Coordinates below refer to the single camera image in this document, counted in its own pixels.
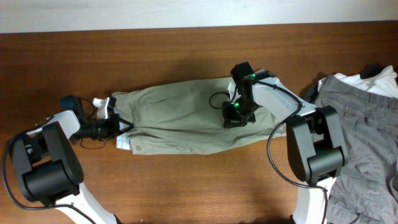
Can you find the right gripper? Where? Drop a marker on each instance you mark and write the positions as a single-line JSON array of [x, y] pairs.
[[231, 119]]

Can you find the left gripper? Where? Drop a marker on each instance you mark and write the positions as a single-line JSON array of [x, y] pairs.
[[114, 119]]

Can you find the khaki shorts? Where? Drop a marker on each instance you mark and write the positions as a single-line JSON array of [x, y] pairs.
[[180, 118]]

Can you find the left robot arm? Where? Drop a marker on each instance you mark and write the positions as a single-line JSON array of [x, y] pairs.
[[46, 166]]

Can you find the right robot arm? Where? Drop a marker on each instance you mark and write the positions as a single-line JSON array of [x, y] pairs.
[[316, 147]]

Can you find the grey shorts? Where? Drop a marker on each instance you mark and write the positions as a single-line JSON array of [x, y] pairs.
[[366, 190]]

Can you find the white garment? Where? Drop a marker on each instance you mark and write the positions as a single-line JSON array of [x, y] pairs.
[[374, 79]]

